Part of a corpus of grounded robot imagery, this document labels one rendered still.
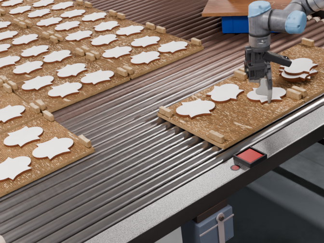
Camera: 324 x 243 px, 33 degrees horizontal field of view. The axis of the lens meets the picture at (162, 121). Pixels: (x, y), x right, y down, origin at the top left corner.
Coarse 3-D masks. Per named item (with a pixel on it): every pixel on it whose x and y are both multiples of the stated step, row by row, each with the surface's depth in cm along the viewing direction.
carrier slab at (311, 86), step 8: (296, 48) 240; (304, 48) 239; (312, 48) 238; (320, 48) 237; (288, 56) 234; (296, 56) 233; (304, 56) 232; (312, 56) 231; (320, 56) 230; (272, 64) 229; (320, 64) 224; (272, 72) 222; (320, 72) 217; (272, 80) 216; (280, 80) 215; (312, 80) 212; (320, 80) 211; (288, 88) 208; (304, 88) 207; (312, 88) 206; (320, 88) 206; (312, 96) 202
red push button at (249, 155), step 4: (244, 152) 175; (248, 152) 175; (252, 152) 175; (256, 152) 174; (240, 156) 174; (244, 156) 173; (248, 156) 173; (252, 156) 173; (256, 156) 173; (260, 156) 172; (248, 160) 171; (252, 160) 171
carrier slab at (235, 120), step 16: (224, 80) 221; (240, 80) 219; (192, 96) 211; (240, 96) 207; (288, 96) 203; (224, 112) 198; (240, 112) 196; (256, 112) 195; (272, 112) 194; (288, 112) 196; (192, 128) 190; (208, 128) 189; (224, 128) 188; (240, 128) 187; (256, 128) 187; (224, 144) 179
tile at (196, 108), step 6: (186, 102) 205; (192, 102) 205; (198, 102) 204; (204, 102) 204; (210, 102) 203; (180, 108) 201; (186, 108) 201; (192, 108) 200; (198, 108) 200; (204, 108) 199; (210, 108) 199; (180, 114) 198; (186, 114) 197; (192, 114) 197; (198, 114) 196; (204, 114) 197; (210, 114) 196
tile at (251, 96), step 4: (256, 88) 209; (272, 88) 207; (276, 88) 207; (280, 88) 207; (252, 92) 206; (272, 92) 205; (276, 92) 204; (280, 92) 204; (284, 92) 204; (248, 96) 204; (252, 96) 203; (256, 96) 203; (260, 96) 203; (264, 96) 202; (272, 96) 202; (276, 96) 201; (280, 96) 201; (284, 96) 203; (252, 100) 202; (256, 100) 201; (260, 100) 200; (264, 100) 200; (272, 100) 200; (276, 100) 200; (280, 100) 200
